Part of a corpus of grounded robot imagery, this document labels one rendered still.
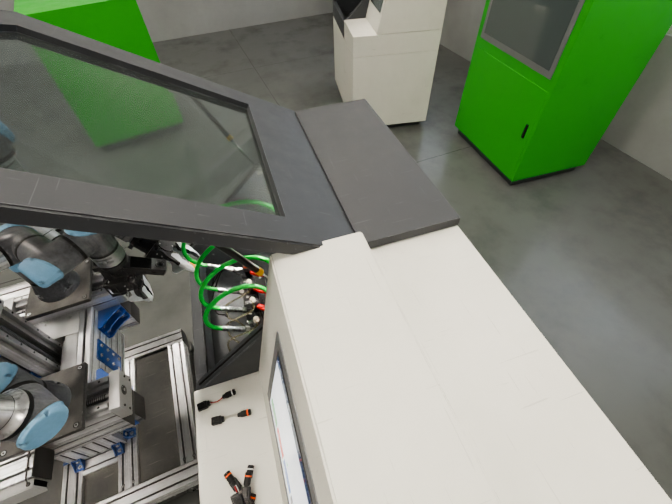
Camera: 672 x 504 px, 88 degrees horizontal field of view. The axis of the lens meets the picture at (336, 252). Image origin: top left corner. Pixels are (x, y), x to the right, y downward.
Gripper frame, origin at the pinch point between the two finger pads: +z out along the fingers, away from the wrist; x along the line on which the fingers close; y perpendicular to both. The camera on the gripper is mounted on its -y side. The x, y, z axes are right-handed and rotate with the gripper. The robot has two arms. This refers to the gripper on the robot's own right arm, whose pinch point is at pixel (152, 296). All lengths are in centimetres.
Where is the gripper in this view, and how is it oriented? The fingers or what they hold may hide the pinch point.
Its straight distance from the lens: 124.7
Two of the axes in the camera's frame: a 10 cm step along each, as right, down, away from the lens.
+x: 3.1, 7.2, -6.2
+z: 0.3, 6.4, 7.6
